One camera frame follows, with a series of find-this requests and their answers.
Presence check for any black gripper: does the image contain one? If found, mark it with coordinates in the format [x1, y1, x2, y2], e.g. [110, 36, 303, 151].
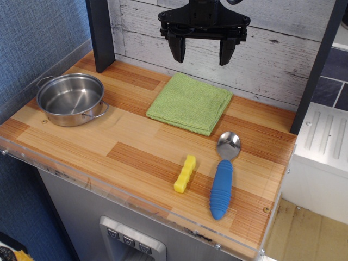
[158, 1, 251, 66]

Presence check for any green towel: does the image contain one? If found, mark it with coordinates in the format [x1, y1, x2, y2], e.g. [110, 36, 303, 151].
[146, 73, 233, 136]

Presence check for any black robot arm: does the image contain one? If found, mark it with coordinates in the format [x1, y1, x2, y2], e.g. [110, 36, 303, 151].
[158, 1, 251, 66]

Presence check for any clear acrylic table edge guard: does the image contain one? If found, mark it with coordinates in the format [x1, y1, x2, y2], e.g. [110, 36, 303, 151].
[1, 129, 296, 260]

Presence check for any yellow plastic toy block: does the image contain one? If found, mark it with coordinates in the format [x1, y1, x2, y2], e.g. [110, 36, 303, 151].
[173, 155, 196, 193]

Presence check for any stainless steel pot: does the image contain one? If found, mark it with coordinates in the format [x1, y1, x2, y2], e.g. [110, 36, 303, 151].
[36, 73, 109, 127]

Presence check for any white toy sink unit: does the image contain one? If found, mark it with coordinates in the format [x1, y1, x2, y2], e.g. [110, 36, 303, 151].
[282, 103, 347, 223]

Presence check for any silver dispenser button panel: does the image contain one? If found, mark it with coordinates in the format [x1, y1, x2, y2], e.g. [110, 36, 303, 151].
[100, 216, 167, 260]

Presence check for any yellow object bottom left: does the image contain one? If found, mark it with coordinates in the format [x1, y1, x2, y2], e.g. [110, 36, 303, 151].
[1, 246, 34, 261]

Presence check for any blue handled metal spoon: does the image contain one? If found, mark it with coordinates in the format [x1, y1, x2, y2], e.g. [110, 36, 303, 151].
[209, 132, 241, 220]

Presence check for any dark left shelf post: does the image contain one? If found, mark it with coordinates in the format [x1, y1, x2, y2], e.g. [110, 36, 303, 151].
[85, 0, 115, 73]

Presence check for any dark shelf post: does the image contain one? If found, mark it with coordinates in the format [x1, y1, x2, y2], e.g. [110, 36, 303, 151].
[290, 0, 347, 135]
[85, 0, 115, 73]

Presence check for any dark right shelf post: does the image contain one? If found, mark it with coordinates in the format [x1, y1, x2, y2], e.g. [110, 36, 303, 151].
[290, 0, 347, 135]

